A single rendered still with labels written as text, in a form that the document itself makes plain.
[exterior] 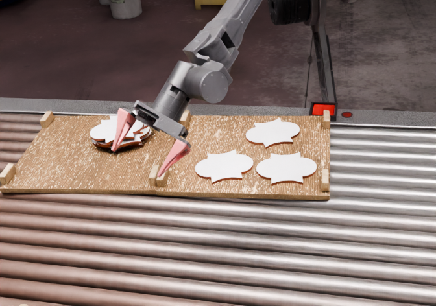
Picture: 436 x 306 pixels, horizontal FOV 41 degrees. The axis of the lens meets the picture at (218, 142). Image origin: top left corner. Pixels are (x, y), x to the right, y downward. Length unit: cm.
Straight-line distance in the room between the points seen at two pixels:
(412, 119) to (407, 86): 209
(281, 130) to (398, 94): 216
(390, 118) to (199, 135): 53
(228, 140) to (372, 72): 244
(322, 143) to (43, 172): 73
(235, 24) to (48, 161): 71
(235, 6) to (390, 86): 266
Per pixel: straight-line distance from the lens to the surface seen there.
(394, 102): 361
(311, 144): 154
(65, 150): 166
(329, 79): 259
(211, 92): 101
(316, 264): 124
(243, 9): 118
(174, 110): 106
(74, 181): 153
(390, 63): 406
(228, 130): 161
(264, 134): 157
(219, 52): 110
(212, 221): 134
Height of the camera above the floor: 180
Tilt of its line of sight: 33 degrees down
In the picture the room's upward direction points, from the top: 7 degrees counter-clockwise
